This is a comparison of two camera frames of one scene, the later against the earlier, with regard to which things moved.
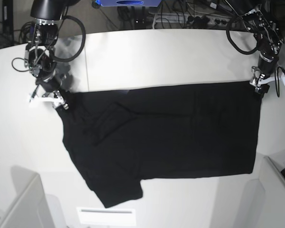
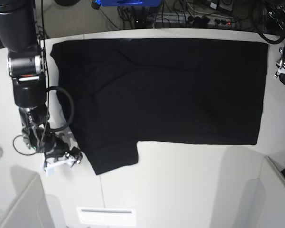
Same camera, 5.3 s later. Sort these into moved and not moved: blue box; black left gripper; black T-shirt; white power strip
Moved: black T-shirt; black left gripper
Not moved: blue box; white power strip
